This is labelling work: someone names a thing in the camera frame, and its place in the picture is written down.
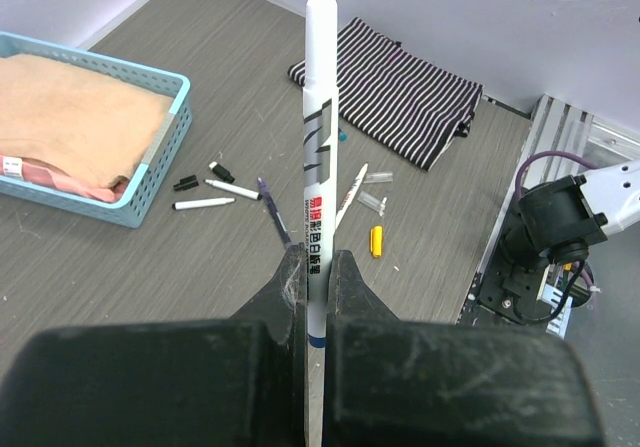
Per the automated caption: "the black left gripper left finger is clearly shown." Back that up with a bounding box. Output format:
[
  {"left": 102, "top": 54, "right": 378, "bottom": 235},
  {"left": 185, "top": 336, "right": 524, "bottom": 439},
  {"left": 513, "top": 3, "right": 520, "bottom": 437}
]
[{"left": 1, "top": 246, "right": 306, "bottom": 446}]

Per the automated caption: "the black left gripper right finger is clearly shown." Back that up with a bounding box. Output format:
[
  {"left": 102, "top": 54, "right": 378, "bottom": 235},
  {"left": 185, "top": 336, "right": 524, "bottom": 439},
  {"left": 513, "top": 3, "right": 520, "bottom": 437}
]
[{"left": 323, "top": 250, "right": 606, "bottom": 446}]

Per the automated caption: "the yellow pen cap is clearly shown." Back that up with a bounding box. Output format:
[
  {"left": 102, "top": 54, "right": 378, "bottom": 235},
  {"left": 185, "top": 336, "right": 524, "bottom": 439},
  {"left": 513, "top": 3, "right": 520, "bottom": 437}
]
[{"left": 369, "top": 225, "right": 384, "bottom": 258}]

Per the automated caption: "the white marker with yellow end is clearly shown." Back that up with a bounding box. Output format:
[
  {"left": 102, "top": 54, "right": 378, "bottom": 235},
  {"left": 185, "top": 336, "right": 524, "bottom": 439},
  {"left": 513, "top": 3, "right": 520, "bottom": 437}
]
[{"left": 335, "top": 163, "right": 369, "bottom": 229}]

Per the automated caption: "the white marker with blue end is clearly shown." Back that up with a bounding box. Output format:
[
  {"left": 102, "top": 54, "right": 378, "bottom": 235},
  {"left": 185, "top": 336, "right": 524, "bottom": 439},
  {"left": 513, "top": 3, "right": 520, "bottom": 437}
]
[{"left": 301, "top": 0, "right": 339, "bottom": 447}]

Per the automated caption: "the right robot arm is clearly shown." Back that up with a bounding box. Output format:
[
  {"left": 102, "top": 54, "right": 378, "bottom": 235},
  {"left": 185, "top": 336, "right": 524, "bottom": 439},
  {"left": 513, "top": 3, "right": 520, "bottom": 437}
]
[{"left": 469, "top": 150, "right": 639, "bottom": 327}]

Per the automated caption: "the short white pen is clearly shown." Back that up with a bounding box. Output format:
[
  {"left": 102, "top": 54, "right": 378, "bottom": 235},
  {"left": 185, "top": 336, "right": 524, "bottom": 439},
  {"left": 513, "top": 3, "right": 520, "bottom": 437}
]
[{"left": 172, "top": 197, "right": 236, "bottom": 211}]

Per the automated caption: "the white pen with black end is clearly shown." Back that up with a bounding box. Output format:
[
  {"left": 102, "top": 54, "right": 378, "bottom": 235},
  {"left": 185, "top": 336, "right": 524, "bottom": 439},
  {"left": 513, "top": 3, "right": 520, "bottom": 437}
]
[{"left": 204, "top": 179, "right": 262, "bottom": 201}]

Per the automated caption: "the purple pen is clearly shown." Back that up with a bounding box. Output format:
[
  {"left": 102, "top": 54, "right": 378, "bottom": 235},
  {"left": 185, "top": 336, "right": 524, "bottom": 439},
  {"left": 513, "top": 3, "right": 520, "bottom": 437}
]
[{"left": 257, "top": 177, "right": 292, "bottom": 249}]

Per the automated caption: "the small black pen cap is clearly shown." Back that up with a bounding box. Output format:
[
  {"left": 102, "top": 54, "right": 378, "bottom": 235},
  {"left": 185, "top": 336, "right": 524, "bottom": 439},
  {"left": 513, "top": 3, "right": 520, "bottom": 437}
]
[{"left": 173, "top": 175, "right": 199, "bottom": 192}]

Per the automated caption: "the black white striped cloth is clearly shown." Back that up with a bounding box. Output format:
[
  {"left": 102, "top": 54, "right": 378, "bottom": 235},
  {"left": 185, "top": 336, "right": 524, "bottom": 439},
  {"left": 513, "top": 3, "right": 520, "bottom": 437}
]
[{"left": 288, "top": 17, "right": 483, "bottom": 170}]

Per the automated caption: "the light blue perforated basket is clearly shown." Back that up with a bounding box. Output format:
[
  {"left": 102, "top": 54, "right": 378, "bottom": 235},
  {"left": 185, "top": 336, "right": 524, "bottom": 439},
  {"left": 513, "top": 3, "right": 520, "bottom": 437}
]
[{"left": 1, "top": 32, "right": 193, "bottom": 228}]

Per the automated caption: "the black cap with white tip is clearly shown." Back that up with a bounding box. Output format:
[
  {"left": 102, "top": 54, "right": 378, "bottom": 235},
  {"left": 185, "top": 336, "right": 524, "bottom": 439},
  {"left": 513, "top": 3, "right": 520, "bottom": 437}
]
[{"left": 208, "top": 161, "right": 235, "bottom": 184}]

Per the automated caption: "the peach folded towel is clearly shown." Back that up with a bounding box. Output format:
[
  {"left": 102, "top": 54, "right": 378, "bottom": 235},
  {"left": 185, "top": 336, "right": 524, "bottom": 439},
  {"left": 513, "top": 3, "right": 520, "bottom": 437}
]
[{"left": 1, "top": 54, "right": 173, "bottom": 203}]

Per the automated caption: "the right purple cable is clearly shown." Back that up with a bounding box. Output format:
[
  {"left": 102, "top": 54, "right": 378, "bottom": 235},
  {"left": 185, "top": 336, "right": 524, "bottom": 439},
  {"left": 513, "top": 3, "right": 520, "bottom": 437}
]
[{"left": 514, "top": 150, "right": 601, "bottom": 298}]

